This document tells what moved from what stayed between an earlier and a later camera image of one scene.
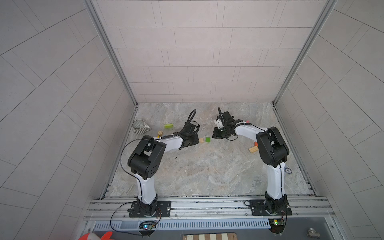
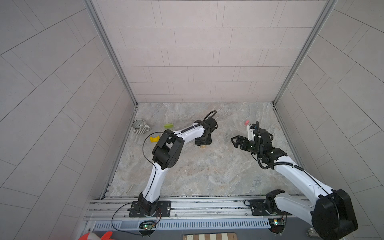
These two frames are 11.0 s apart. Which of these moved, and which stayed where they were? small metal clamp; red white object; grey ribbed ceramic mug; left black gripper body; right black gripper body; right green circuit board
Moved: left black gripper body; right black gripper body
Stayed: grey ribbed ceramic mug; small metal clamp; right green circuit board; red white object
